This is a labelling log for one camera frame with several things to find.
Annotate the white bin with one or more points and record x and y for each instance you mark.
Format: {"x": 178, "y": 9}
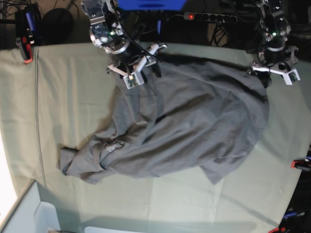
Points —
{"x": 30, "y": 214}

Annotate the red black clamp left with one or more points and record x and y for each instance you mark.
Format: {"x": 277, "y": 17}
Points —
{"x": 25, "y": 31}

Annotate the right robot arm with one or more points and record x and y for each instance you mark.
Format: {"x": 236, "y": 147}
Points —
{"x": 108, "y": 31}

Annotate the red black clamp middle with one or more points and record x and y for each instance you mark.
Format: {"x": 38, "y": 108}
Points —
{"x": 158, "y": 29}

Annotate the grey t-shirt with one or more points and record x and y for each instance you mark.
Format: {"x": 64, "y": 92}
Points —
{"x": 197, "y": 114}

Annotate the green table cloth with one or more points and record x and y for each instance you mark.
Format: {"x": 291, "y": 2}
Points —
{"x": 63, "y": 97}

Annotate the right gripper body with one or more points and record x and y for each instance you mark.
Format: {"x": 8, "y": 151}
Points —
{"x": 132, "y": 74}

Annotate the red black clamp right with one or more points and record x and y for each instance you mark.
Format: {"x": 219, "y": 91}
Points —
{"x": 303, "y": 164}

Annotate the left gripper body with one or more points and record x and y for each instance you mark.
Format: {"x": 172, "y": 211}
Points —
{"x": 279, "y": 61}

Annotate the blue plastic object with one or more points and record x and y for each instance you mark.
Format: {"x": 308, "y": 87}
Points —
{"x": 139, "y": 5}

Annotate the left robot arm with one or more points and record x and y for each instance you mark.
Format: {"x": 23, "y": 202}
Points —
{"x": 274, "y": 26}

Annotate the red black clamp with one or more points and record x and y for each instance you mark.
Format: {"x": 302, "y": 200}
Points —
{"x": 158, "y": 29}
{"x": 303, "y": 164}
{"x": 25, "y": 31}

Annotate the black power strip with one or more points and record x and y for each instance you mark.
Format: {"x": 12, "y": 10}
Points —
{"x": 208, "y": 17}

